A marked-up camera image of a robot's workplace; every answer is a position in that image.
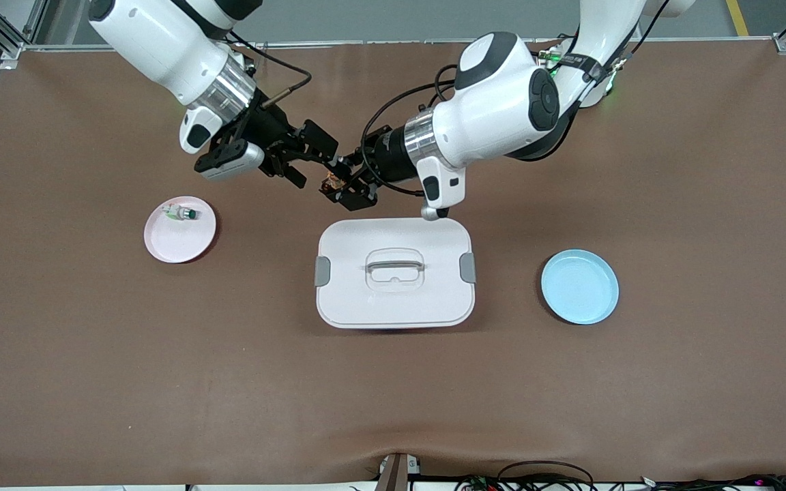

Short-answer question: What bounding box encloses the brown table cloth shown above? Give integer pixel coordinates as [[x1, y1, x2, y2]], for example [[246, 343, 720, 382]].
[[0, 38, 786, 486]]

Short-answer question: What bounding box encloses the black looped cable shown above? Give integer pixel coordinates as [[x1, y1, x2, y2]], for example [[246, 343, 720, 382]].
[[497, 460, 595, 491]]

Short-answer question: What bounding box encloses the brown camera mount post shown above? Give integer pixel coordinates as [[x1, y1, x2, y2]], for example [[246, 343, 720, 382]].
[[374, 453, 422, 491]]

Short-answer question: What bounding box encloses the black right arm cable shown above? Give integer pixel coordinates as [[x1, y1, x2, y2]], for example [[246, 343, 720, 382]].
[[229, 31, 313, 110]]

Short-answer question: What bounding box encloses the silver table edge rail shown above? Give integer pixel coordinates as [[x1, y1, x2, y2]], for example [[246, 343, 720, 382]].
[[250, 38, 476, 48]]

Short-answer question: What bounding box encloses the light blue round plate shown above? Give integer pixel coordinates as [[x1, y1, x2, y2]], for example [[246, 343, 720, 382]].
[[541, 249, 620, 325]]

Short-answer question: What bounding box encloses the pink box with white lid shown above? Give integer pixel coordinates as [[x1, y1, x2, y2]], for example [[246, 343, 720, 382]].
[[315, 218, 476, 330]]

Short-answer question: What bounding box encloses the orange and black switch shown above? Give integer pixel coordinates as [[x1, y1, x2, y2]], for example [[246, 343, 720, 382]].
[[320, 173, 345, 204]]

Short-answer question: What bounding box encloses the pink round plate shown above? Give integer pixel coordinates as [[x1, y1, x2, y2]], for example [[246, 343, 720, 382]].
[[144, 196, 217, 264]]

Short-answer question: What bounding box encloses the tangled cable bundle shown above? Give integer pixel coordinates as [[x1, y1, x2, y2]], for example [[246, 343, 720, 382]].
[[639, 473, 786, 491]]

